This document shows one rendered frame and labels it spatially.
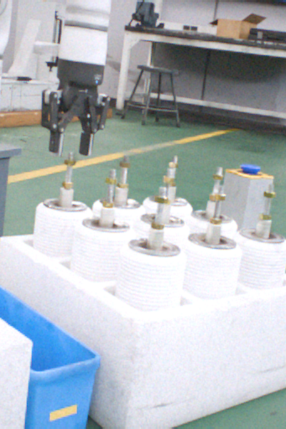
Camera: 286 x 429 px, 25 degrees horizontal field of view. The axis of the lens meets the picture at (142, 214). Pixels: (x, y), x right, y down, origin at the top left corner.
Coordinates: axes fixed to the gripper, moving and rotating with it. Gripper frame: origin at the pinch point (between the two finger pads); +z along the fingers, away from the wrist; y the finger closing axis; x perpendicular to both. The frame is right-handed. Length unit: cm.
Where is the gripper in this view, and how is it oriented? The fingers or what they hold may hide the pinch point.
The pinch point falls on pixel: (70, 147)
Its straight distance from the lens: 108.8
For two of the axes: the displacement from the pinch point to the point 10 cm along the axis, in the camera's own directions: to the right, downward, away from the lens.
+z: -1.5, 9.6, 2.4
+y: 6.1, -1.0, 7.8
